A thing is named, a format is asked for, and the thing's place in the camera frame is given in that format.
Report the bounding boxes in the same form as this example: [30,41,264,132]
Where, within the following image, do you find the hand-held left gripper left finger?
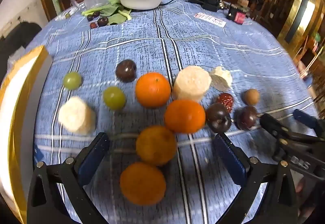
[27,132,111,224]

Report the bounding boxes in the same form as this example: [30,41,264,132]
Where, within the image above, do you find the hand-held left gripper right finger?
[213,133,299,224]

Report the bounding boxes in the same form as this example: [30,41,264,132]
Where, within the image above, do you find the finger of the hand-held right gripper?
[258,113,305,144]
[293,109,325,138]

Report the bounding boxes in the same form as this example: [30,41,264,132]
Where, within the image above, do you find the dark purple plum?
[236,105,259,130]
[115,59,137,83]
[205,103,232,133]

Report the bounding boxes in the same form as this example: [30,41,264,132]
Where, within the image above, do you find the orange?
[164,99,206,134]
[135,126,178,166]
[135,72,172,109]
[119,162,167,206]

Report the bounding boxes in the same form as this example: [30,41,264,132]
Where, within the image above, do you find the small white corn chunk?
[210,66,233,92]

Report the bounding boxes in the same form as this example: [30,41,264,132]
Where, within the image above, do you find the gold-edged white tray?
[0,45,54,224]

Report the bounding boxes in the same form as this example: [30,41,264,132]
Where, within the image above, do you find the brown longan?
[244,88,260,106]

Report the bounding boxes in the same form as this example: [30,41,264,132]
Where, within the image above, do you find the blue plaid tablecloth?
[25,0,320,224]

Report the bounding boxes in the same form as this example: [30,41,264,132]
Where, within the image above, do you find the black and red box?
[227,4,247,25]

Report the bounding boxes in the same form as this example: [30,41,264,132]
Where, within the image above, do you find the wooden chairs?
[254,0,297,37]

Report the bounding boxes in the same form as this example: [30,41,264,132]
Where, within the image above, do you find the red and white card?
[193,12,227,28]

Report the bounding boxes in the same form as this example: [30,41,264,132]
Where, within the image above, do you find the black power strip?
[188,0,226,12]

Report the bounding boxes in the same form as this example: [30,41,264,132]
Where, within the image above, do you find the leafy green vegetable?
[81,0,132,26]

